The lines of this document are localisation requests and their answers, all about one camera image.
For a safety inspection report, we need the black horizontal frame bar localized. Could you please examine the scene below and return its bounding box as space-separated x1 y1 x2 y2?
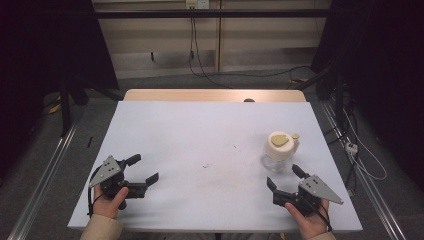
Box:
94 8 334 20

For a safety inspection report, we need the white cable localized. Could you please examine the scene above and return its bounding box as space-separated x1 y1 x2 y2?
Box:
342 108 388 182

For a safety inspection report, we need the person's left hand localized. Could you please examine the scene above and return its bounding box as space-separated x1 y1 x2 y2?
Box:
92 185 130 220

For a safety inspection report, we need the black curtain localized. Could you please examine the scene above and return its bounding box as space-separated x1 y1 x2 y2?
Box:
0 0 120 178
309 0 424 193

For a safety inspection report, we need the black floor cable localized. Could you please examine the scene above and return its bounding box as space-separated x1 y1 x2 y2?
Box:
219 64 313 90

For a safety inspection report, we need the white wall socket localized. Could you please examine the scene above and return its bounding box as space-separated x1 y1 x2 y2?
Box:
185 0 211 10

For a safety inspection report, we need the clear jar with cream lid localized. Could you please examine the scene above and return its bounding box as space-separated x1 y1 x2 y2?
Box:
261 130 301 173

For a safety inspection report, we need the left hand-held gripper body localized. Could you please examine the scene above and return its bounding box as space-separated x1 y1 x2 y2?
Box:
88 155 149 211

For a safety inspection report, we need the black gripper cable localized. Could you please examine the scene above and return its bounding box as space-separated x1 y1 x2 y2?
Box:
86 165 104 218
311 199 334 233

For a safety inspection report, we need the black hanging cable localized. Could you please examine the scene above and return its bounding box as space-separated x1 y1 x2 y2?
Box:
187 16 232 90

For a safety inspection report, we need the white power plug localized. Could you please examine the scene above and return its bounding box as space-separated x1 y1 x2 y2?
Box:
345 141 360 156

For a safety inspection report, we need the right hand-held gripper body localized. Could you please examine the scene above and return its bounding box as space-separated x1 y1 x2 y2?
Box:
272 175 345 216

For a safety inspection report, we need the white table cover board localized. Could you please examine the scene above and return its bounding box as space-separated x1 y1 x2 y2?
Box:
67 100 364 233

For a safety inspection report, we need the person's right hand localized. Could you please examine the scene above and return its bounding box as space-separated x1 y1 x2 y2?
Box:
284 201 332 240

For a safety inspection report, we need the metal floor rail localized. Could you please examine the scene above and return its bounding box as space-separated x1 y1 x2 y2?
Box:
6 109 84 240
319 99 408 240

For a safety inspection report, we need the black metal stand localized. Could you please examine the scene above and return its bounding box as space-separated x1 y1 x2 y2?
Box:
58 74 74 138

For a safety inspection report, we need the wooden table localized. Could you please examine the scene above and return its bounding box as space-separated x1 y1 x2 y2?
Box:
123 88 307 103

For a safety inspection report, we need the yellow floor tape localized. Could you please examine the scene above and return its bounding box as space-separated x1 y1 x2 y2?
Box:
47 102 63 115

